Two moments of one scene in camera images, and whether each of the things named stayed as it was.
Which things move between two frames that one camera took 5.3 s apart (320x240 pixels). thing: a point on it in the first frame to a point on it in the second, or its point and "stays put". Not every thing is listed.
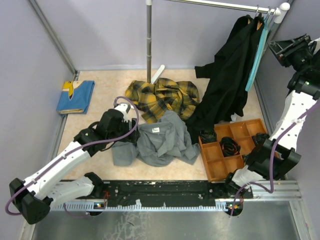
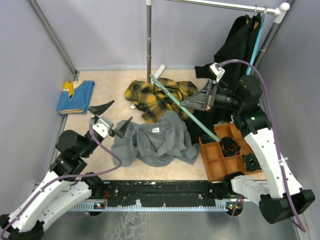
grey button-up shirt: x=159 y=144 stays put
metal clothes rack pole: x=149 y=39 stays put
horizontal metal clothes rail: x=239 y=7 stays put
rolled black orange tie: x=229 y=147 stays put
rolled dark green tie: x=207 y=136 stays put
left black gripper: x=132 y=138 to x=97 y=110
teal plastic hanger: x=258 y=56 to x=186 y=110
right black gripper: x=285 y=48 to x=198 y=101
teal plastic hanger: x=268 y=19 to x=257 y=41
